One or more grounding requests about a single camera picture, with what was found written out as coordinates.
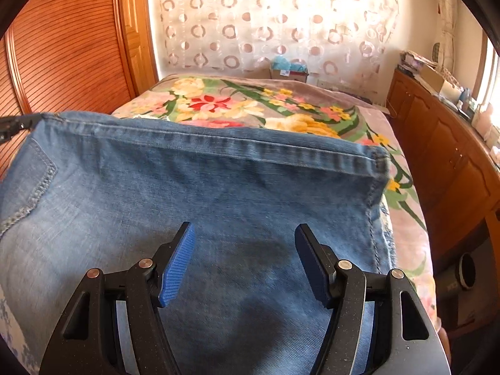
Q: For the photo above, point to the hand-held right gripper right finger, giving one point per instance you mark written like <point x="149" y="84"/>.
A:
<point x="312" y="265"/>

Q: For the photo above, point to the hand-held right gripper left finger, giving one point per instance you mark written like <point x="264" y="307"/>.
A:
<point x="177" y="265"/>

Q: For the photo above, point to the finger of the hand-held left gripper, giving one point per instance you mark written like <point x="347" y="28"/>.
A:
<point x="11" y="125"/>

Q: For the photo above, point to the blue denim pants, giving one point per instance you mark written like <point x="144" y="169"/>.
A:
<point x="175" y="179"/>

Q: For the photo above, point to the brown slatted wooden wardrobe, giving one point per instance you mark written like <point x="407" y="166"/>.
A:
<point x="70" y="47"/>

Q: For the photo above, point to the long wooden cabinet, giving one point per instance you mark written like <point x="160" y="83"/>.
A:
<point x="437" y="144"/>

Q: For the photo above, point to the colourful flower blanket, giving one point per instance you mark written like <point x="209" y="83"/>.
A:
<point x="242" y="101"/>

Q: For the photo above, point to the blue floral bed sheet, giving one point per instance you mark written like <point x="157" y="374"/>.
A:
<point x="11" y="328"/>

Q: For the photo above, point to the cardboard box with blue tissue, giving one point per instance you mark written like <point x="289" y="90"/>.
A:
<point x="287" y="70"/>

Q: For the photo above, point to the open cardboard box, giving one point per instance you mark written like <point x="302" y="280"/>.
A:
<point x="431" y="80"/>

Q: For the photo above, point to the white plastic bottle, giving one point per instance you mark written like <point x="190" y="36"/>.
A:
<point x="489" y="115"/>

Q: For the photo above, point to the grey oval object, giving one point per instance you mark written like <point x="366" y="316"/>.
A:
<point x="436" y="52"/>

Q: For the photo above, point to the sheer circle-pattern curtain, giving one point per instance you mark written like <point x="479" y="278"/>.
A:
<point x="273" y="19"/>

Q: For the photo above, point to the bright window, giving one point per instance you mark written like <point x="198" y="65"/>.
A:
<point x="488" y="78"/>

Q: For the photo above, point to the beige window curtain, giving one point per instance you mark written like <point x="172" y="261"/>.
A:
<point x="445" y="19"/>

